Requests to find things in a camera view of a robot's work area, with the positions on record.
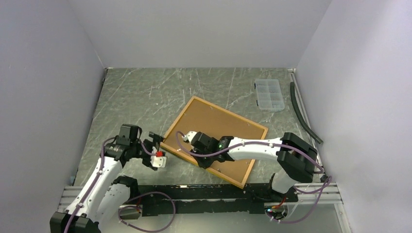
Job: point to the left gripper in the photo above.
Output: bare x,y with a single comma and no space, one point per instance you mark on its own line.
156,139

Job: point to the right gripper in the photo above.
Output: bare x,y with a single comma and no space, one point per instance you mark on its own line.
204,163

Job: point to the brown backing board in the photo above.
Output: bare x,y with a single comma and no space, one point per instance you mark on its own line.
219,125

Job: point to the yellow picture frame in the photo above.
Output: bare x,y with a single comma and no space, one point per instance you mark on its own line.
209,170

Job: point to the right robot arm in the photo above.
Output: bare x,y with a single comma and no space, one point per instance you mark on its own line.
295,156

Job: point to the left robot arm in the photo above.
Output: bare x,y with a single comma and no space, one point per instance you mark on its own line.
105,190

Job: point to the clear plastic organizer box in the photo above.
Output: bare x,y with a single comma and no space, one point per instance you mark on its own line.
269,95

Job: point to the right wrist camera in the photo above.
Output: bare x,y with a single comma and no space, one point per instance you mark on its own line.
191,137

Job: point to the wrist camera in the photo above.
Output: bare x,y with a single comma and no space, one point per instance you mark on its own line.
158,159
191,137

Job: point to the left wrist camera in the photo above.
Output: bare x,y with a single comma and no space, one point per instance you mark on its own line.
158,159

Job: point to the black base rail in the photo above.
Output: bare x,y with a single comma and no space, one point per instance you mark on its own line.
254,198

